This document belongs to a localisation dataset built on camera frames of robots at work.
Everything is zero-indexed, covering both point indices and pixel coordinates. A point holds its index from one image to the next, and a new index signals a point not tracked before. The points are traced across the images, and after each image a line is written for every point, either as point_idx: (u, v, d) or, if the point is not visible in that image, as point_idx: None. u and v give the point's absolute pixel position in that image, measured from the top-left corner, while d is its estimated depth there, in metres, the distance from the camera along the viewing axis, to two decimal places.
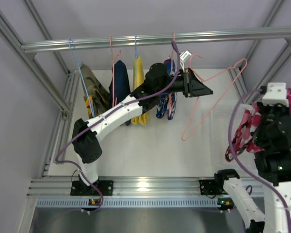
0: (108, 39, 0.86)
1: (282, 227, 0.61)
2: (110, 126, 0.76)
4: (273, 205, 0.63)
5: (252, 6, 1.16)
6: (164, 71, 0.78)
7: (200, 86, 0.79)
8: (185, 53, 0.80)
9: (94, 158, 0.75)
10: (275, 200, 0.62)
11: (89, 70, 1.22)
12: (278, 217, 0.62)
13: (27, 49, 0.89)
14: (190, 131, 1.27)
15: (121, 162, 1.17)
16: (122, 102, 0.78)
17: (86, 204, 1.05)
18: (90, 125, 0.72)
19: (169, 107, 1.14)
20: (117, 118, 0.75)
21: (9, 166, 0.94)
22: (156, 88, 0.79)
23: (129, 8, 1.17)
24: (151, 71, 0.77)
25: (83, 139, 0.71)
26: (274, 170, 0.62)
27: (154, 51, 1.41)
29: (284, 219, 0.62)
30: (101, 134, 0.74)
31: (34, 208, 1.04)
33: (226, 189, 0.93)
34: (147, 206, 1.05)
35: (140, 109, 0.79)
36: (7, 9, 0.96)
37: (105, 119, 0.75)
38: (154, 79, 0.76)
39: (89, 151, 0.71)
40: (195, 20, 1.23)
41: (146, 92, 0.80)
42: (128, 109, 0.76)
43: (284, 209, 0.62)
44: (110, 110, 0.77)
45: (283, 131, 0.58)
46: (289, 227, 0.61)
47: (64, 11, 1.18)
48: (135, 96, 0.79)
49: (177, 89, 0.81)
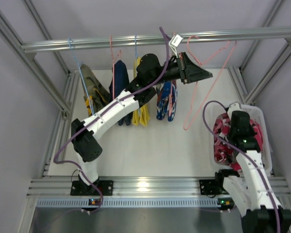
0: (108, 39, 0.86)
1: (259, 187, 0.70)
2: (107, 124, 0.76)
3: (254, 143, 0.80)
4: (248, 169, 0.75)
5: (251, 6, 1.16)
6: (155, 62, 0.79)
7: (195, 70, 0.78)
8: (175, 37, 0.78)
9: (95, 156, 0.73)
10: (248, 164, 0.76)
11: (88, 70, 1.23)
12: (254, 178, 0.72)
13: (27, 49, 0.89)
14: (190, 120, 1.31)
15: (121, 162, 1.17)
16: (117, 98, 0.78)
17: (87, 204, 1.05)
18: (86, 125, 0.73)
19: (170, 108, 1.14)
20: (113, 115, 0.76)
21: (9, 166, 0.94)
22: (149, 80, 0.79)
23: (129, 8, 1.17)
24: (142, 64, 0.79)
25: (81, 138, 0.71)
26: (241, 142, 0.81)
27: (154, 52, 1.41)
29: (259, 179, 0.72)
30: (98, 132, 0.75)
31: (33, 208, 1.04)
33: (225, 186, 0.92)
34: (147, 206, 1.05)
35: (137, 103, 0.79)
36: (7, 8, 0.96)
37: (101, 117, 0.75)
38: (146, 72, 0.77)
39: (88, 149, 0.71)
40: (195, 20, 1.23)
41: (141, 86, 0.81)
42: (123, 105, 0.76)
43: (255, 169, 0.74)
44: (105, 108, 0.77)
45: (235, 115, 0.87)
46: (266, 186, 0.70)
47: (65, 11, 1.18)
48: (130, 90, 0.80)
49: (173, 76, 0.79)
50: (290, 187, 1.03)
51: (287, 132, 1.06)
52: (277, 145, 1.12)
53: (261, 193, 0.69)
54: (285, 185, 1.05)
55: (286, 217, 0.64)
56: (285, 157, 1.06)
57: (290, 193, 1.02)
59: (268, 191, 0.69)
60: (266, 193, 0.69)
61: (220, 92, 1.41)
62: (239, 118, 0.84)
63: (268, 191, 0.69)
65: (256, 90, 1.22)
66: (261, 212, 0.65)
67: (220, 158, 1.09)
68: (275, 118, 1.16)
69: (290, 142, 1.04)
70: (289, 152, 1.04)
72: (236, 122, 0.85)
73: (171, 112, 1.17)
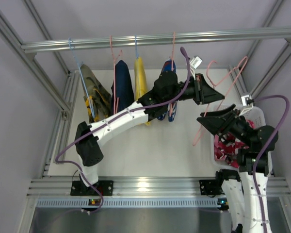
0: (108, 39, 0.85)
1: (256, 214, 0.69)
2: (113, 132, 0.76)
3: (264, 165, 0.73)
4: (249, 192, 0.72)
5: (251, 6, 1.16)
6: (174, 79, 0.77)
7: (211, 92, 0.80)
8: (194, 58, 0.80)
9: (95, 161, 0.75)
10: (250, 188, 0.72)
11: (88, 71, 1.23)
12: (252, 204, 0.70)
13: (27, 50, 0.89)
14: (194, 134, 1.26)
15: (121, 162, 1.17)
16: (127, 108, 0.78)
17: (87, 204, 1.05)
18: (92, 130, 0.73)
19: (170, 108, 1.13)
20: (121, 124, 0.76)
21: (9, 166, 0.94)
22: (164, 96, 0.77)
23: (129, 8, 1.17)
24: (160, 79, 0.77)
25: (85, 143, 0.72)
26: (248, 162, 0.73)
27: (154, 52, 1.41)
29: (258, 207, 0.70)
30: (103, 139, 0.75)
31: (33, 208, 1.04)
33: (223, 187, 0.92)
34: (147, 206, 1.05)
35: (147, 117, 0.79)
36: (7, 9, 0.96)
37: (108, 124, 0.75)
38: (162, 88, 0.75)
39: (91, 156, 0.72)
40: (195, 20, 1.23)
41: (153, 100, 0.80)
42: (133, 116, 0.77)
43: (257, 195, 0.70)
44: (115, 115, 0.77)
45: (260, 138, 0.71)
46: (262, 215, 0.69)
47: (65, 12, 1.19)
48: (142, 103, 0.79)
49: (188, 96, 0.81)
50: None
51: (286, 133, 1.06)
52: (277, 145, 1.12)
53: (256, 222, 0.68)
54: (285, 185, 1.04)
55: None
56: (286, 157, 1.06)
57: (290, 193, 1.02)
59: (264, 221, 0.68)
60: (261, 223, 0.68)
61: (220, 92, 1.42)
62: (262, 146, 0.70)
63: (264, 222, 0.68)
65: (256, 91, 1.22)
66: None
67: (221, 155, 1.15)
68: (275, 118, 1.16)
69: (290, 142, 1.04)
70: (289, 152, 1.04)
72: (258, 145, 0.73)
73: (171, 112, 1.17)
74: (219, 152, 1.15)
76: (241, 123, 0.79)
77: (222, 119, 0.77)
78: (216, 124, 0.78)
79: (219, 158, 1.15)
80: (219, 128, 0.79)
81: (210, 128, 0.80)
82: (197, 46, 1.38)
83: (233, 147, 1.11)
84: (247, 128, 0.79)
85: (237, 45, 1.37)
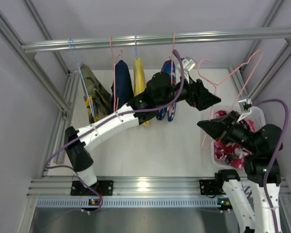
0: (108, 39, 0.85)
1: (269, 227, 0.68)
2: (101, 137, 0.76)
3: (275, 173, 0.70)
4: (261, 205, 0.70)
5: (251, 6, 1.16)
6: (168, 82, 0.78)
7: (208, 96, 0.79)
8: (188, 60, 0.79)
9: (85, 167, 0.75)
10: (262, 201, 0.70)
11: (88, 70, 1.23)
12: (265, 217, 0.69)
13: (27, 49, 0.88)
14: (194, 134, 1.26)
15: (121, 162, 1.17)
16: (117, 111, 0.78)
17: (86, 204, 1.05)
18: (79, 136, 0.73)
19: (170, 108, 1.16)
20: (109, 128, 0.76)
21: (9, 166, 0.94)
22: (156, 98, 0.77)
23: (129, 8, 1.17)
24: (153, 80, 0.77)
25: (72, 148, 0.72)
26: (259, 171, 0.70)
27: (154, 52, 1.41)
29: (271, 220, 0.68)
30: (91, 144, 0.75)
31: (33, 208, 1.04)
33: (224, 189, 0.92)
34: (147, 206, 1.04)
35: (137, 120, 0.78)
36: (7, 9, 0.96)
37: (96, 129, 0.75)
38: (155, 89, 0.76)
39: (80, 161, 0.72)
40: (194, 20, 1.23)
41: (145, 102, 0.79)
42: (121, 120, 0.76)
43: (269, 208, 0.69)
44: (103, 120, 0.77)
45: (266, 137, 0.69)
46: (275, 227, 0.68)
47: (65, 12, 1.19)
48: (132, 105, 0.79)
49: (181, 97, 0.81)
50: None
51: (286, 133, 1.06)
52: None
53: None
54: (285, 185, 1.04)
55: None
56: (286, 157, 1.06)
57: (290, 193, 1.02)
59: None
60: None
61: (220, 92, 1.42)
62: (268, 146, 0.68)
63: None
65: (256, 90, 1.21)
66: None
67: (221, 155, 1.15)
68: (275, 117, 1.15)
69: (290, 142, 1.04)
70: (289, 153, 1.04)
72: (264, 148, 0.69)
73: (171, 112, 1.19)
74: (220, 152, 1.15)
76: (241, 127, 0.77)
77: (221, 123, 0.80)
78: (216, 127, 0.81)
79: (219, 158, 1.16)
80: (219, 132, 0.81)
81: (210, 133, 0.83)
82: (196, 46, 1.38)
83: (233, 147, 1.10)
84: (247, 133, 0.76)
85: (236, 46, 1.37)
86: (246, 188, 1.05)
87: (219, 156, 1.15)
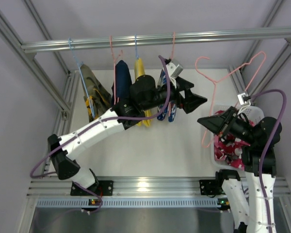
0: (108, 39, 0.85)
1: (262, 218, 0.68)
2: (85, 144, 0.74)
3: (271, 164, 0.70)
4: (255, 195, 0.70)
5: (251, 6, 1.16)
6: (152, 85, 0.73)
7: (194, 98, 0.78)
8: (175, 67, 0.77)
9: (70, 174, 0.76)
10: (256, 190, 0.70)
11: (88, 70, 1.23)
12: (258, 208, 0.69)
13: (27, 49, 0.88)
14: (194, 134, 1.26)
15: (120, 163, 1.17)
16: (100, 117, 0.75)
17: (86, 204, 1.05)
18: (61, 144, 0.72)
19: (169, 108, 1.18)
20: (92, 136, 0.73)
21: (9, 166, 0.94)
22: (141, 102, 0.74)
23: (129, 8, 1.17)
24: (137, 85, 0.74)
25: (54, 158, 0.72)
26: (254, 161, 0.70)
27: (154, 52, 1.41)
29: (265, 209, 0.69)
30: (74, 152, 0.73)
31: (33, 208, 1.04)
33: (223, 187, 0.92)
34: (147, 206, 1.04)
35: (121, 125, 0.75)
36: (7, 9, 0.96)
37: (78, 136, 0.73)
38: (139, 93, 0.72)
39: (63, 170, 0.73)
40: (195, 20, 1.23)
41: (129, 107, 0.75)
42: (105, 126, 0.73)
43: (264, 198, 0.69)
44: (86, 126, 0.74)
45: (264, 128, 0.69)
46: (267, 218, 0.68)
47: (65, 12, 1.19)
48: (116, 109, 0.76)
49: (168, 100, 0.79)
50: None
51: (287, 133, 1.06)
52: (277, 146, 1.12)
53: (262, 225, 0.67)
54: (285, 185, 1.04)
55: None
56: (286, 157, 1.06)
57: (290, 193, 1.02)
59: (269, 224, 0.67)
60: (266, 226, 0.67)
61: (220, 92, 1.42)
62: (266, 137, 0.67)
63: (269, 225, 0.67)
65: (256, 90, 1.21)
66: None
67: (221, 155, 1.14)
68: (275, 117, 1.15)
69: (290, 142, 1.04)
70: (289, 153, 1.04)
72: (262, 139, 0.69)
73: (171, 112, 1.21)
74: (221, 152, 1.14)
76: (240, 121, 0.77)
77: (221, 117, 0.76)
78: (217, 123, 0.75)
79: (219, 158, 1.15)
80: (220, 126, 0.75)
81: (211, 128, 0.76)
82: (196, 46, 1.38)
83: (234, 147, 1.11)
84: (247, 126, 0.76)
85: (236, 46, 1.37)
86: (246, 188, 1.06)
87: (219, 156, 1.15)
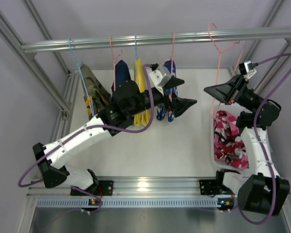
0: (108, 39, 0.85)
1: (260, 157, 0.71)
2: (70, 153, 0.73)
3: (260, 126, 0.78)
4: (250, 142, 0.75)
5: (251, 6, 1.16)
6: (133, 91, 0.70)
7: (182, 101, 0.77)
8: (162, 76, 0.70)
9: (57, 182, 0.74)
10: (251, 138, 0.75)
11: (88, 70, 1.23)
12: (255, 149, 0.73)
13: (27, 49, 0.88)
14: (194, 134, 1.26)
15: (120, 164, 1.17)
16: (86, 124, 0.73)
17: (86, 204, 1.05)
18: (46, 153, 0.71)
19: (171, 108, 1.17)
20: (77, 144, 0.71)
21: (9, 166, 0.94)
22: (127, 108, 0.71)
23: (129, 8, 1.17)
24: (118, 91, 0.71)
25: (40, 166, 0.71)
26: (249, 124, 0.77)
27: (154, 52, 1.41)
29: (261, 151, 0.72)
30: (59, 161, 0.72)
31: (33, 208, 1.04)
33: (226, 182, 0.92)
34: (147, 206, 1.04)
35: (107, 132, 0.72)
36: (7, 9, 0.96)
37: (63, 144, 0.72)
38: (121, 100, 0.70)
39: (49, 178, 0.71)
40: (195, 21, 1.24)
41: (116, 113, 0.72)
42: (90, 134, 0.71)
43: (258, 141, 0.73)
44: (70, 135, 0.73)
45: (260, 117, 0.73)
46: (266, 157, 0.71)
47: (65, 12, 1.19)
48: (102, 115, 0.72)
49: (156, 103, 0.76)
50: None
51: (288, 132, 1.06)
52: (277, 146, 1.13)
53: (261, 163, 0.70)
54: None
55: (282, 187, 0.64)
56: (286, 157, 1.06)
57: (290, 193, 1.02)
59: (268, 161, 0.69)
60: (266, 163, 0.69)
61: None
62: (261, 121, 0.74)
63: (268, 162, 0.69)
65: (257, 90, 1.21)
66: (257, 178, 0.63)
67: (221, 155, 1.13)
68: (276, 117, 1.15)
69: (290, 142, 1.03)
70: (289, 152, 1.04)
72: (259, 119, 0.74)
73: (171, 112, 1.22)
74: (221, 152, 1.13)
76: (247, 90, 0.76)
77: (231, 83, 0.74)
78: (225, 91, 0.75)
79: (219, 158, 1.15)
80: (230, 94, 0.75)
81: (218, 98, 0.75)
82: (197, 46, 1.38)
83: (234, 147, 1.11)
84: (253, 93, 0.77)
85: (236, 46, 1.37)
86: None
87: (219, 156, 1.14)
